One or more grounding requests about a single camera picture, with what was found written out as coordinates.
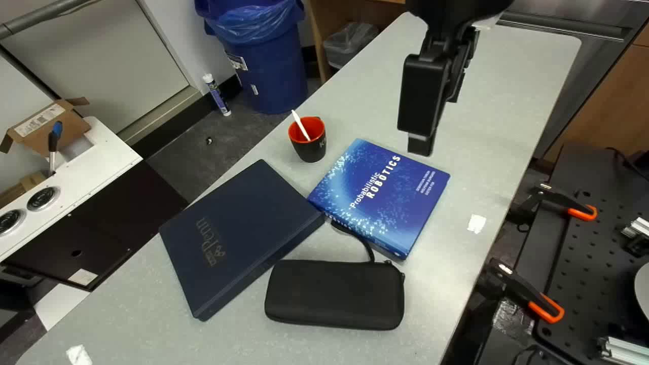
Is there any black low platform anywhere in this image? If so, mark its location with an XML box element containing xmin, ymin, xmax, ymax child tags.
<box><xmin>0</xmin><ymin>160</ymin><xmax>193</xmax><ymax>295</ymax></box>

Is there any black perforated breadboard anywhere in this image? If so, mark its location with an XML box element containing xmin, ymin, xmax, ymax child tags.
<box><xmin>520</xmin><ymin>142</ymin><xmax>649</xmax><ymax>365</ymax></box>

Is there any black orange clamp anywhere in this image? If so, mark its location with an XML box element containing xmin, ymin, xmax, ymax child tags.
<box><xmin>520</xmin><ymin>180</ymin><xmax>600</xmax><ymax>225</ymax></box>
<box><xmin>486</xmin><ymin>257</ymin><xmax>568</xmax><ymax>327</ymax></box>

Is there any blue robotics book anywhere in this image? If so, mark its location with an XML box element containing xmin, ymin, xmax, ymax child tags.
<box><xmin>306</xmin><ymin>139</ymin><xmax>452</xmax><ymax>262</ymax></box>

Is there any open cardboard box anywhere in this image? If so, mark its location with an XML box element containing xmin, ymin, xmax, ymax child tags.
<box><xmin>0</xmin><ymin>96</ymin><xmax>93</xmax><ymax>159</ymax></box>

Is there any black mug red inside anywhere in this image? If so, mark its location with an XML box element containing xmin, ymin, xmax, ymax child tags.
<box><xmin>286</xmin><ymin>115</ymin><xmax>328</xmax><ymax>164</ymax></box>

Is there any blue trash bin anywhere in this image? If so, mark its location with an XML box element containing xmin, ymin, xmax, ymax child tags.
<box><xmin>193</xmin><ymin>0</ymin><xmax>311</xmax><ymax>118</ymax></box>

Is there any dark navy binder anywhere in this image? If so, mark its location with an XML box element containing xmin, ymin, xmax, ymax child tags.
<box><xmin>157</xmin><ymin>159</ymin><xmax>328</xmax><ymax>322</ymax></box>

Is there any white bottle blue label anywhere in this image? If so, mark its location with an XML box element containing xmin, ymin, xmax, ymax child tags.
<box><xmin>201</xmin><ymin>72</ymin><xmax>233</xmax><ymax>120</ymax></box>

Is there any grey plastic bin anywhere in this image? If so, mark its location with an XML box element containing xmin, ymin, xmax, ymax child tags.
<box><xmin>320</xmin><ymin>20</ymin><xmax>382</xmax><ymax>72</ymax></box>

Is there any white cart with holes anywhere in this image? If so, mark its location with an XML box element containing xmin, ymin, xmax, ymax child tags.
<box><xmin>0</xmin><ymin>113</ymin><xmax>145</xmax><ymax>263</ymax></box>

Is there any black zip case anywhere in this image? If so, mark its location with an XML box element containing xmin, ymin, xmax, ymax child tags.
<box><xmin>265</xmin><ymin>257</ymin><xmax>408</xmax><ymax>333</ymax></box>

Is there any small white tape square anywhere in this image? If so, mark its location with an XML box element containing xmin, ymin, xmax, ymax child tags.
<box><xmin>467</xmin><ymin>213</ymin><xmax>489</xmax><ymax>237</ymax></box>

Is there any white tape strip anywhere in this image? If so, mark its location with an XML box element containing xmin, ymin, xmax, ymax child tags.
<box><xmin>63</xmin><ymin>343</ymin><xmax>95</xmax><ymax>365</ymax></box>

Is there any black case strap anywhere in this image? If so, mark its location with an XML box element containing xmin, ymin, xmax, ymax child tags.
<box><xmin>328</xmin><ymin>222</ymin><xmax>378</xmax><ymax>266</ymax></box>

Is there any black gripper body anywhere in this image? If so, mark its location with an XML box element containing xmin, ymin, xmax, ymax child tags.
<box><xmin>396</xmin><ymin>25</ymin><xmax>483</xmax><ymax>139</ymax></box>

